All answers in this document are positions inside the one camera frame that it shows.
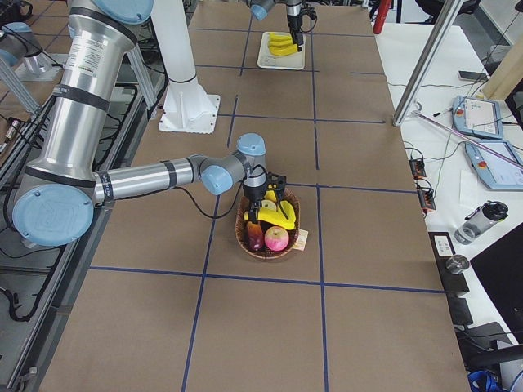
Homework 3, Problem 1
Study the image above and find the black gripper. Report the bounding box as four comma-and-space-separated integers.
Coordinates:
243, 171, 267, 223
287, 14, 304, 46

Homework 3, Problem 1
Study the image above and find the black smartphone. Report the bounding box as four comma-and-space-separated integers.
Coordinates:
458, 70, 489, 82

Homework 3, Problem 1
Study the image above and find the orange black connector upper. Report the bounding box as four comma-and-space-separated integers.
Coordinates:
409, 158, 427, 180

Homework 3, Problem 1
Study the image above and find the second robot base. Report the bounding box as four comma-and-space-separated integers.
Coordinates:
1, 22, 63, 82

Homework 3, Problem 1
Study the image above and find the small yellow banana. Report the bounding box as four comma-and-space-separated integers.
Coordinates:
278, 200, 296, 224

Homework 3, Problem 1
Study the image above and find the basket paper tag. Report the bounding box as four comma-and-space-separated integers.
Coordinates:
293, 229, 309, 251

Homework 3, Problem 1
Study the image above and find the brown wicker basket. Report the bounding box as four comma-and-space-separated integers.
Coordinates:
235, 189, 300, 261

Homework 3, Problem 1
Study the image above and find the dark red fruit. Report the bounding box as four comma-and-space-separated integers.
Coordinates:
246, 221, 265, 251

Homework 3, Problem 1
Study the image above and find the white bear print tray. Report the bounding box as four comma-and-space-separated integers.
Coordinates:
257, 32, 306, 70

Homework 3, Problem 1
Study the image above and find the black pad with label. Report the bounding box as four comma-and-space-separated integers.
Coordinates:
429, 231, 470, 297

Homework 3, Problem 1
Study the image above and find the teach pendant tablet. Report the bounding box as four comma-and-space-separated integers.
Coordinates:
452, 96, 503, 140
465, 140, 522, 191

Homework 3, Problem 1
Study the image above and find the aluminium frame post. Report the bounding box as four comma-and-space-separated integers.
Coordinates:
392, 0, 464, 127

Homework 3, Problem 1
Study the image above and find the red cylinder object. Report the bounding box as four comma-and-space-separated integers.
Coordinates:
373, 0, 392, 35

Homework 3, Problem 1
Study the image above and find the near teach pendant tablet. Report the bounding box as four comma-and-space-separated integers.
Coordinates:
465, 140, 522, 191

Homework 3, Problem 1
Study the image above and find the yellow plush banana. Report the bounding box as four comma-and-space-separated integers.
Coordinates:
269, 32, 293, 42

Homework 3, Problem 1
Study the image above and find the red apple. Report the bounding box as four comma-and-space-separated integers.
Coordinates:
265, 226, 289, 252

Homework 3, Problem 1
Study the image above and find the orange black connector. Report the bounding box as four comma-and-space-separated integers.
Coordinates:
409, 158, 427, 180
416, 185, 436, 212

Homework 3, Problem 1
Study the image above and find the white pale fruit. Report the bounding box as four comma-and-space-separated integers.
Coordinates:
261, 199, 278, 212

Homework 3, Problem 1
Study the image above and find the white stick with green tip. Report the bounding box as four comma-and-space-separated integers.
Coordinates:
410, 110, 523, 170

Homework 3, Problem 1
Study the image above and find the orange black connector lower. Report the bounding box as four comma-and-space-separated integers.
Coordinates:
416, 185, 436, 212

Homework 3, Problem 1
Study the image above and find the metal cup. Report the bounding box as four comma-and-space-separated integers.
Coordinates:
445, 254, 471, 275

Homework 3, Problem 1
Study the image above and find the far teach pendant tablet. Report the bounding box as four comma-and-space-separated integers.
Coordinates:
452, 96, 503, 140

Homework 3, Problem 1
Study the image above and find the clear water bottle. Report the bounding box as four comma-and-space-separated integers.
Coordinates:
454, 200, 508, 245

